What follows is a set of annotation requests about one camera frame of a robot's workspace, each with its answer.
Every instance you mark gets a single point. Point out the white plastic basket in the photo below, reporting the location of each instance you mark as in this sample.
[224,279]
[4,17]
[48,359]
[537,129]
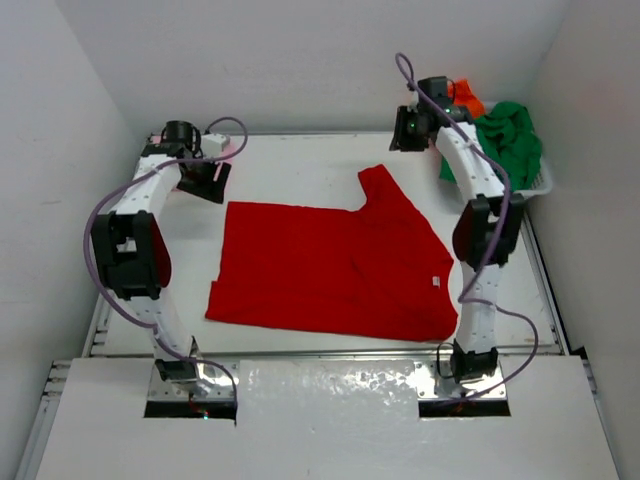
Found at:
[540,185]

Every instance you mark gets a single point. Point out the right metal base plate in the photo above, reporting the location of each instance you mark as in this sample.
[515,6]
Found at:
[432,387]

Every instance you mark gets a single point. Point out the green t-shirt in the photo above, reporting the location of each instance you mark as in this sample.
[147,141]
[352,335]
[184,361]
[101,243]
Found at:
[510,145]

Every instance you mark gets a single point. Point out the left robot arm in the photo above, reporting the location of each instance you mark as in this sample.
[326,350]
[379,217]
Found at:
[129,261]

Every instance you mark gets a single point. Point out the red t-shirt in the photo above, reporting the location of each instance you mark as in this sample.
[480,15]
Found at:
[380,271]

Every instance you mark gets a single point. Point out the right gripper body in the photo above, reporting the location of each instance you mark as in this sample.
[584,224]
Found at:
[409,134]

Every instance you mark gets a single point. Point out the metal base plate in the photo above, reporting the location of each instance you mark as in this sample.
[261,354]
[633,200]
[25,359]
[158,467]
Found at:
[432,387]
[205,382]

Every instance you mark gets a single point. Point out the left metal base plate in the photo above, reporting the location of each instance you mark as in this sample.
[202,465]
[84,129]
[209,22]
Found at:
[205,382]

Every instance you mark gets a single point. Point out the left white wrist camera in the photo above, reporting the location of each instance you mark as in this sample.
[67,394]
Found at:
[213,145]

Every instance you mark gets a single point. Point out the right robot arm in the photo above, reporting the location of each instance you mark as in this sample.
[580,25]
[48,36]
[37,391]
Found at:
[484,237]

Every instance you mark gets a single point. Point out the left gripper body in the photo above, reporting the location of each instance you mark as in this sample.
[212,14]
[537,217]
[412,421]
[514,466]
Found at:
[200,180]

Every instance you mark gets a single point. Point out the orange t-shirt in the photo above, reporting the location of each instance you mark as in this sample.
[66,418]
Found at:
[461,94]

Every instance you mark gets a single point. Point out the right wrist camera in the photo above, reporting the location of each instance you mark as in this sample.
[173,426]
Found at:
[436,88]

